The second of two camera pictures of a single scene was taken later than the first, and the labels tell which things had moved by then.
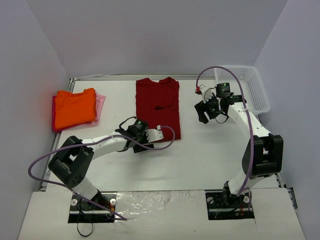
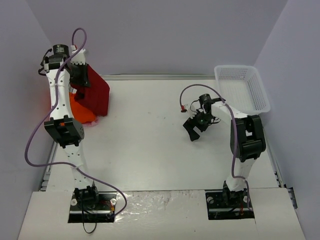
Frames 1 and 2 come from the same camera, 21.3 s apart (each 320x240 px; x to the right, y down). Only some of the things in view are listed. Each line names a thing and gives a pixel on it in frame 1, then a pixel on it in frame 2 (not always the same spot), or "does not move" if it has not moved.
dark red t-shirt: (157, 102) -> (95, 97)
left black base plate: (99, 209) does not move
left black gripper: (141, 146) -> (80, 75)
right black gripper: (205, 110) -> (194, 123)
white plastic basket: (256, 95) does not move
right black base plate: (222, 205) does not move
